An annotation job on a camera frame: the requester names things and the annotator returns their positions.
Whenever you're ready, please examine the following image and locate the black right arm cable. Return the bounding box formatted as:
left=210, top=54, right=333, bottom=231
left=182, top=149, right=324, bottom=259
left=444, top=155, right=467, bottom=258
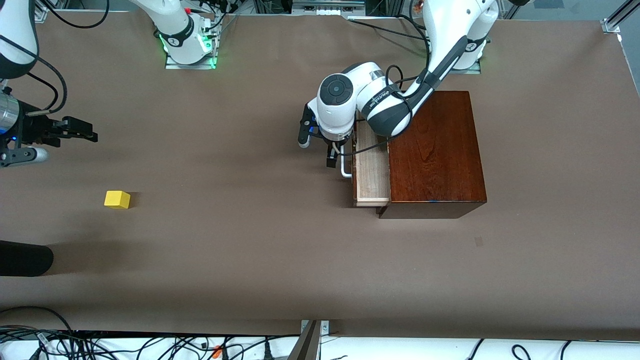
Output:
left=0, top=34, right=69, bottom=117

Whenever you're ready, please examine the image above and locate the aluminium frame profile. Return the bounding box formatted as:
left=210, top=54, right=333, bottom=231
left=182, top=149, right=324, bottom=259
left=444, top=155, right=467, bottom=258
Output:
left=601, top=0, right=640, bottom=35

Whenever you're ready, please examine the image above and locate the black ribbed cylinder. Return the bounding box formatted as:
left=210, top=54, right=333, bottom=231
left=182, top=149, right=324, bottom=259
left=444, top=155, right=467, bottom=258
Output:
left=0, top=240, right=55, bottom=278

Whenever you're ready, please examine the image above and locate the dark brown wooden cabinet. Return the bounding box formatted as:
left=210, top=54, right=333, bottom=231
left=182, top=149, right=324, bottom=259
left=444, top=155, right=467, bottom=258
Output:
left=377, top=90, right=488, bottom=220

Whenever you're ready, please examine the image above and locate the grey power strip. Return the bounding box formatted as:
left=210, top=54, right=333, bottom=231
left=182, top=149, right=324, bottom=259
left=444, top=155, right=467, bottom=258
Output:
left=292, top=0, right=366, bottom=17

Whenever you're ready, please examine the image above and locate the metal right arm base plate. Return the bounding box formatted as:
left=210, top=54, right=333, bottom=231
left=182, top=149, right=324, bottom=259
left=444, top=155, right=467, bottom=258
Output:
left=165, top=14, right=219, bottom=70

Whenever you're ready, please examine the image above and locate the yellow block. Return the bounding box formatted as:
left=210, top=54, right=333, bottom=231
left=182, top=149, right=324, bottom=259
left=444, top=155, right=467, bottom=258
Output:
left=103, top=190, right=132, bottom=210

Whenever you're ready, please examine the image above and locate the metal table bracket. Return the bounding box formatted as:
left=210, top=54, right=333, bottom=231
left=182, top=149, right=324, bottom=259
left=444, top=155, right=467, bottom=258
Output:
left=287, top=320, right=331, bottom=360

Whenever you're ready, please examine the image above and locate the wooden drawer with white handle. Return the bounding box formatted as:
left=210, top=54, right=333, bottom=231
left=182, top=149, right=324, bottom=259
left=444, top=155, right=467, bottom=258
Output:
left=340, top=119, right=391, bottom=208

